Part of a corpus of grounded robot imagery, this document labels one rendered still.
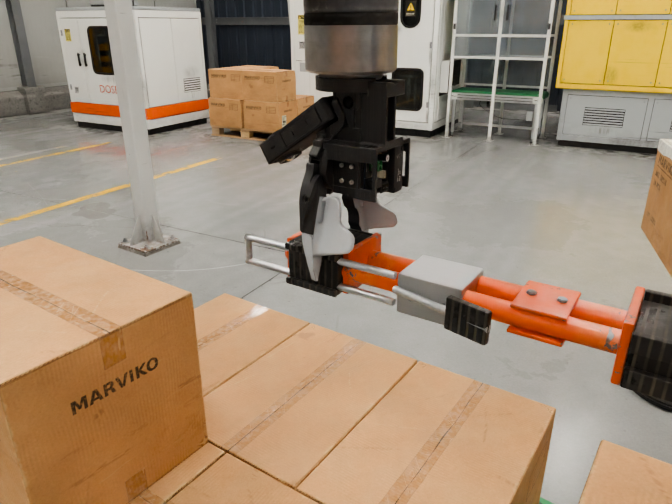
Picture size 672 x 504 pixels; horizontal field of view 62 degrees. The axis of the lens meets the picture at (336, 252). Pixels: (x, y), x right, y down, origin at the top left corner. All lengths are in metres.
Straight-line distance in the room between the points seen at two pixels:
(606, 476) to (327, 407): 0.85
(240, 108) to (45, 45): 5.03
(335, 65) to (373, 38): 0.04
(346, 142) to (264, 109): 7.13
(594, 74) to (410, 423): 6.67
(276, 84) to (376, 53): 7.01
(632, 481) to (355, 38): 0.61
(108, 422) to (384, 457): 0.61
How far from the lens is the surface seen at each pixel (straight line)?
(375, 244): 0.64
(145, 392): 1.22
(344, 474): 1.33
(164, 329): 1.19
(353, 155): 0.54
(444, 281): 0.56
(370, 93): 0.55
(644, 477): 0.83
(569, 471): 2.27
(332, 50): 0.53
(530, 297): 0.55
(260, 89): 7.70
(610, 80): 7.77
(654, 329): 0.53
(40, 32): 11.92
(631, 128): 7.87
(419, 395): 1.56
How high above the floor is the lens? 1.47
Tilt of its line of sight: 22 degrees down
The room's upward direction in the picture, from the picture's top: straight up
